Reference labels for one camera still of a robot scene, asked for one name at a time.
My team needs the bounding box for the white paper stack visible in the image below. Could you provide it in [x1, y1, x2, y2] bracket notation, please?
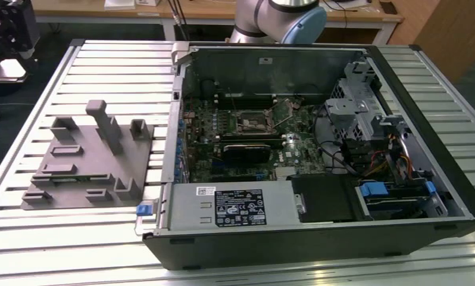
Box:
[103, 0, 136, 10]

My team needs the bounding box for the black graphics card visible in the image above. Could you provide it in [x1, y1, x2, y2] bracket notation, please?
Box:
[221, 143, 271, 164]

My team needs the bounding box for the wooden cabinet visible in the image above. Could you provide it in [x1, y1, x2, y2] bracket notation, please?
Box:
[390, 0, 475, 86]

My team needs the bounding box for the green RAM stick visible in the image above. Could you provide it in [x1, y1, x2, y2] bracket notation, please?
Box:
[51, 175, 92, 182]

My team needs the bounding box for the grey parts rack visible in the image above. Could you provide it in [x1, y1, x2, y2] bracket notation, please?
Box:
[19, 100, 156, 211]

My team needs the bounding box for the wooden desk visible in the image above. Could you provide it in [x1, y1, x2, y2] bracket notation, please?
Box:
[31, 0, 406, 41]

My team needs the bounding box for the black plastic shroud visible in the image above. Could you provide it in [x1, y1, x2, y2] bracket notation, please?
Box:
[290, 175, 361, 223]

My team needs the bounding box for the silver chipset heat sink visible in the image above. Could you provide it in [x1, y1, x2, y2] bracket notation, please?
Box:
[277, 166, 298, 180]

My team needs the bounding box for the metal drive cage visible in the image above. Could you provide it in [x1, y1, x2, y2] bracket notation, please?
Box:
[325, 61, 411, 144]

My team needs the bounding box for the metal socket cover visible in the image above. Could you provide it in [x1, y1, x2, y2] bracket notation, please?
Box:
[270, 98, 303, 120]

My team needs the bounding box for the black RAM slot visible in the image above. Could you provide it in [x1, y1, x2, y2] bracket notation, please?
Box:
[215, 96, 277, 101]
[217, 103, 275, 109]
[221, 133, 283, 141]
[217, 100, 277, 105]
[221, 138, 285, 147]
[215, 92, 277, 98]

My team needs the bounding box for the metal locking lever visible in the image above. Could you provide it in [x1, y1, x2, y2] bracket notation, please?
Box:
[275, 110, 302, 132]

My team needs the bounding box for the silver CPU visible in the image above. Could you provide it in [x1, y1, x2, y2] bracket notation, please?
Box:
[0, 58, 28, 85]

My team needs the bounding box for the red yellow wire bundle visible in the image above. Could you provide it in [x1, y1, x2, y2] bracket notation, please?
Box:
[363, 133, 417, 181]

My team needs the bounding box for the CPU socket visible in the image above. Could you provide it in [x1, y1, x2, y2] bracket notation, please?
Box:
[231, 110, 281, 135]

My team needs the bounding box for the black cable with silver connector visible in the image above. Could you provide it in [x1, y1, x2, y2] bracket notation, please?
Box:
[166, 0, 191, 40]

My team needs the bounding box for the blue disk carrier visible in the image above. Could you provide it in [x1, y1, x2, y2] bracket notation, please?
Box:
[361, 182, 389, 198]

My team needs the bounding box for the grey power supply unit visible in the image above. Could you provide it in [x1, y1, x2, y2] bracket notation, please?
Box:
[166, 182, 305, 232]

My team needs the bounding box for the black PC case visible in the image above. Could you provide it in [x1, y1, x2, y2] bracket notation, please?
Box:
[142, 41, 475, 271]

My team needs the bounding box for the green motherboard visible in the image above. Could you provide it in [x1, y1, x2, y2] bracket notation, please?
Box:
[180, 97, 330, 183]

